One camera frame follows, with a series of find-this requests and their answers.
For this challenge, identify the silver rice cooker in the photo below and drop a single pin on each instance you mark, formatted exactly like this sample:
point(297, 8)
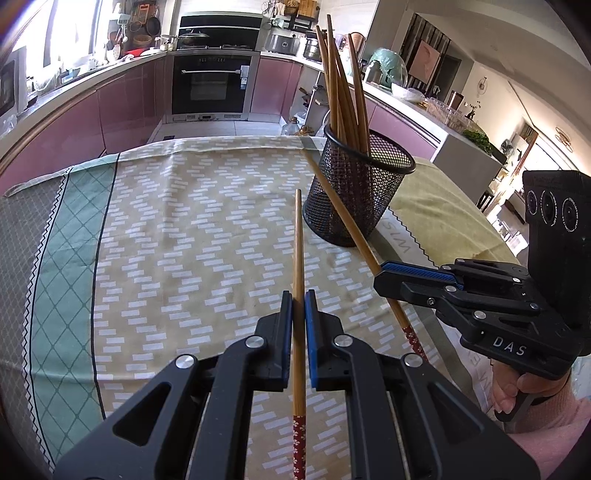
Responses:
point(281, 42)

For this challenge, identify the framed wall picture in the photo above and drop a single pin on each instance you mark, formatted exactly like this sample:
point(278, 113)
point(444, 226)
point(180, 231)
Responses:
point(425, 60)

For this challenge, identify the green glass dome cover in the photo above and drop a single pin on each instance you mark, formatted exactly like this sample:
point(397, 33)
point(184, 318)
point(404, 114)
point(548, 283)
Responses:
point(390, 67)

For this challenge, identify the bunch of green vegetables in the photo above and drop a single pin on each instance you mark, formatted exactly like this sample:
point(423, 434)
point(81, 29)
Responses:
point(478, 141)

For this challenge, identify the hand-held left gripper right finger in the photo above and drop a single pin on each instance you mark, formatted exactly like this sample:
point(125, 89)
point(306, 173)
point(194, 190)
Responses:
point(310, 341)

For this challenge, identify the purple kitchen cabinets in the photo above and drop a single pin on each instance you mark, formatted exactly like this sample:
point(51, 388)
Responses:
point(124, 115)

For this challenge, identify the steel stock pot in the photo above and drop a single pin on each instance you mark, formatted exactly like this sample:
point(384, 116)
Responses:
point(313, 50)

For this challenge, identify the beige and green patterned tablecloth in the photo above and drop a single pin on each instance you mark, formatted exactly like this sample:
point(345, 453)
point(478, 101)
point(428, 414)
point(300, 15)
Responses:
point(184, 240)

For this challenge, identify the black mesh utensil cup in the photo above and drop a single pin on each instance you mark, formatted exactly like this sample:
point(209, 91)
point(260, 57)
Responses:
point(369, 203)

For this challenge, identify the dark wok with lid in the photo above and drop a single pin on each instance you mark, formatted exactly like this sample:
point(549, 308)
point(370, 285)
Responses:
point(194, 39)

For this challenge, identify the olive green cloth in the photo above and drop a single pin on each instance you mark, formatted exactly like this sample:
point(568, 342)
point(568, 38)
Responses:
point(438, 203)

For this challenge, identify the black built-in oven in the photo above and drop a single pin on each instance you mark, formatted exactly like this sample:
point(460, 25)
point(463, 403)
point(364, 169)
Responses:
point(212, 83)

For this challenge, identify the black range hood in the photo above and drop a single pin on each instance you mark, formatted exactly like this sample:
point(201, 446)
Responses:
point(217, 27)

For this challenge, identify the person's right hand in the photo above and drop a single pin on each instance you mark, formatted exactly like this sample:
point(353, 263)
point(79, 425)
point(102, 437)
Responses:
point(503, 390)

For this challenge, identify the person's right forearm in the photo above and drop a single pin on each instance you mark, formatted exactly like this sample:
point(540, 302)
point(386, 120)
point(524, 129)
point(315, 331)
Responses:
point(563, 429)

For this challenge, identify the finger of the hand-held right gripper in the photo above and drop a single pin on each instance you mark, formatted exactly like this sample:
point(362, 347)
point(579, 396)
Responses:
point(415, 269)
point(401, 287)

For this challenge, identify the clear plastic bottle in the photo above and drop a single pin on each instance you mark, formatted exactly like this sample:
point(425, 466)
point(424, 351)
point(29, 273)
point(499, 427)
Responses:
point(291, 127)

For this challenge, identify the metal storage trolley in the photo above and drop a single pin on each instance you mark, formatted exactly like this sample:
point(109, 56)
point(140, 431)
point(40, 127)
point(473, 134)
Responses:
point(313, 104)

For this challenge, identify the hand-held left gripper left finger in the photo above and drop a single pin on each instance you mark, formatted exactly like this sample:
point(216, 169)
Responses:
point(289, 332)

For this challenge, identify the round wall clock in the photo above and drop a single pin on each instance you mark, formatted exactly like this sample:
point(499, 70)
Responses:
point(483, 85)

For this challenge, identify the white microwave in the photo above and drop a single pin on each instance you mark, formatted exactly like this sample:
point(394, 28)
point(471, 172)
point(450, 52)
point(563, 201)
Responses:
point(9, 87)

